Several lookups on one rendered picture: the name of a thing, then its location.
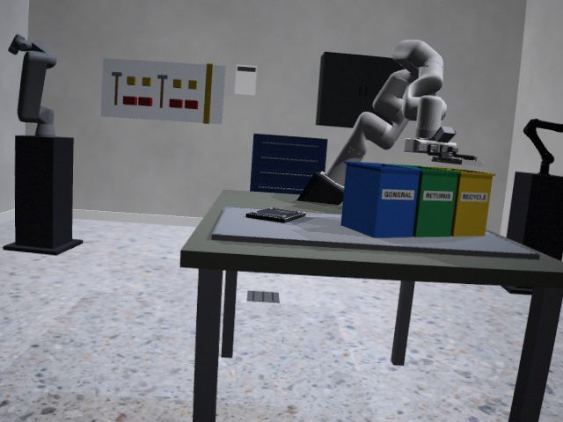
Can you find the yellow open bin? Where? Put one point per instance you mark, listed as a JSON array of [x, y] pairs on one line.
[[471, 203]]

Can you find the blue bin with label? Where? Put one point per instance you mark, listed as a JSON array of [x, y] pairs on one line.
[[380, 201]]

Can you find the green bin with label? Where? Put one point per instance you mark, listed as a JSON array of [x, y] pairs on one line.
[[435, 202]]

